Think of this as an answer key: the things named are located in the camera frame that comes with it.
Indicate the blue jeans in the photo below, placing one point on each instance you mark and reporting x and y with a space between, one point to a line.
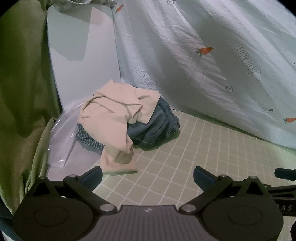
157 129

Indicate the carrot print pale quilt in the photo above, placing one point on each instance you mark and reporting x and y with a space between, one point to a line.
185 69

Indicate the grey patterned cloth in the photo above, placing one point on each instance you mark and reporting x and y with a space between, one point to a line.
69 2

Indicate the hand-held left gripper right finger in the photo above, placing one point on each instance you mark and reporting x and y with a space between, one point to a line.
203 177

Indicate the green curtain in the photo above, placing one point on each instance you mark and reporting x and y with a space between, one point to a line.
20 92

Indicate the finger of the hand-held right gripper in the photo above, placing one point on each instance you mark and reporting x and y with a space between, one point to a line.
285 173

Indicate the blue checked garment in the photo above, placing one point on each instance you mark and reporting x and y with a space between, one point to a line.
89 141

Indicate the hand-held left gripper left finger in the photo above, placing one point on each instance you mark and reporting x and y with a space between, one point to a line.
93 177

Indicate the clear plastic bag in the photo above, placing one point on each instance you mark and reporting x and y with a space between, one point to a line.
60 143

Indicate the white board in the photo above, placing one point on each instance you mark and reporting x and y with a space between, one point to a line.
69 69

